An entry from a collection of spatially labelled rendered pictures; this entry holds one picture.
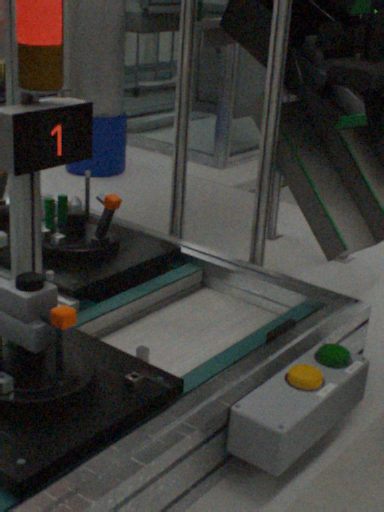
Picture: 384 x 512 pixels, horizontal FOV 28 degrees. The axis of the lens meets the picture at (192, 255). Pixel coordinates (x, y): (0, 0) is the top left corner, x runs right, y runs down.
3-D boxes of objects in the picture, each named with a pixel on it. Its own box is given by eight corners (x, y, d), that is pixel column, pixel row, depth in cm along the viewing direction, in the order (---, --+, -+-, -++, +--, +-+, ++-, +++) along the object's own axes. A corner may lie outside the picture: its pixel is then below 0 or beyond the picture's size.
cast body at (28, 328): (66, 339, 81) (66, 280, 79) (35, 354, 78) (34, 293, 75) (15, 314, 86) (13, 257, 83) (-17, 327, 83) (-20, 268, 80)
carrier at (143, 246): (181, 258, 124) (185, 184, 119) (73, 304, 106) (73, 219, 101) (76, 220, 137) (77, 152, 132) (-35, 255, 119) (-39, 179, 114)
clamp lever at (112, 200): (108, 238, 117) (123, 199, 113) (99, 241, 116) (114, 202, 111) (93, 224, 118) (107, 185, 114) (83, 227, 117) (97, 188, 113)
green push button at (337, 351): (354, 364, 95) (356, 350, 94) (339, 376, 92) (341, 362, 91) (325, 353, 97) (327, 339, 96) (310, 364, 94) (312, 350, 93)
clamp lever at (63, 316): (78, 374, 80) (77, 308, 77) (64, 381, 78) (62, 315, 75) (54, 362, 82) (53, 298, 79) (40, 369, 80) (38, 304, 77)
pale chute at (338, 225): (377, 244, 125) (397, 232, 121) (327, 262, 116) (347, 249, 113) (299, 101, 130) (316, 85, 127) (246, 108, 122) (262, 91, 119)
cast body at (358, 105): (374, 120, 116) (397, 82, 112) (355, 122, 113) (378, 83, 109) (339, 88, 120) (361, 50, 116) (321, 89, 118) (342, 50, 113)
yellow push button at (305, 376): (327, 386, 90) (329, 371, 89) (310, 400, 87) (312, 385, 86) (297, 374, 92) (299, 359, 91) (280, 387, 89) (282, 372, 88)
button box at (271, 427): (364, 399, 97) (371, 357, 95) (277, 479, 82) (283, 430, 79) (316, 379, 101) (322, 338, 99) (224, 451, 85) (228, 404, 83)
